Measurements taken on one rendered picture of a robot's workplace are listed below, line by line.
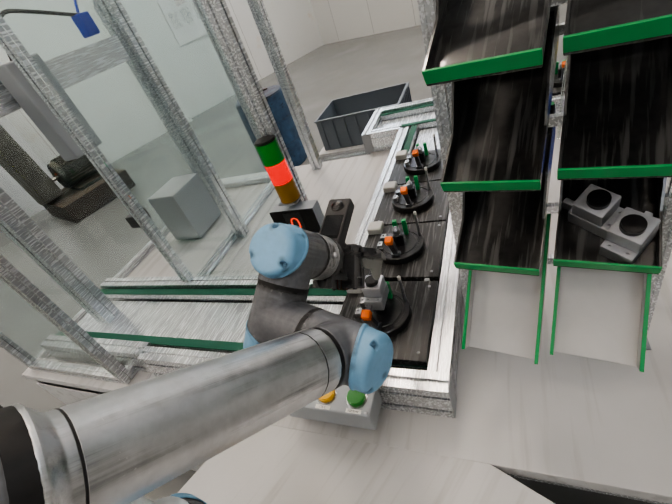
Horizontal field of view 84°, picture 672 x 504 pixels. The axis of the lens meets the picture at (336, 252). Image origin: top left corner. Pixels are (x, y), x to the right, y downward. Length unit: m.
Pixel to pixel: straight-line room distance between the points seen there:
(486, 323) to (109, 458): 0.68
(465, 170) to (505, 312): 0.32
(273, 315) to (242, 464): 0.56
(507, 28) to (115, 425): 0.56
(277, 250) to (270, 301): 0.07
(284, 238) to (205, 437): 0.26
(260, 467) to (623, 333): 0.77
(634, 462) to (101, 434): 0.81
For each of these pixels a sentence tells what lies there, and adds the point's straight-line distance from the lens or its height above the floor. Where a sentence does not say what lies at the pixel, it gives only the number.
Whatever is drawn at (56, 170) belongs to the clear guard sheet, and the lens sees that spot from 1.89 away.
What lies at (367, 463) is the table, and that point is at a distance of 0.90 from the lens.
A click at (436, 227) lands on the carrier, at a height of 0.97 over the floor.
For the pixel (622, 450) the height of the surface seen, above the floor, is 0.86.
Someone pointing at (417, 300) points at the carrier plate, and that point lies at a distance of 0.96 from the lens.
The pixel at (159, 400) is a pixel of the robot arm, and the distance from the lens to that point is 0.31.
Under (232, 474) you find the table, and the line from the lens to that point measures 1.02.
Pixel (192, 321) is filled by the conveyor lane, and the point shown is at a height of 0.92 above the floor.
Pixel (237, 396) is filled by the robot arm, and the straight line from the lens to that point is 0.33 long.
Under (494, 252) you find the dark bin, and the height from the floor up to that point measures 1.20.
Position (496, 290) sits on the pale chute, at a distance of 0.81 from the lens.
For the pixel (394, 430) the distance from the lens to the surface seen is 0.91.
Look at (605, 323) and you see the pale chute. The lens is 0.83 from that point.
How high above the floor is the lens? 1.66
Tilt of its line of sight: 36 degrees down
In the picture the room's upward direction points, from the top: 22 degrees counter-clockwise
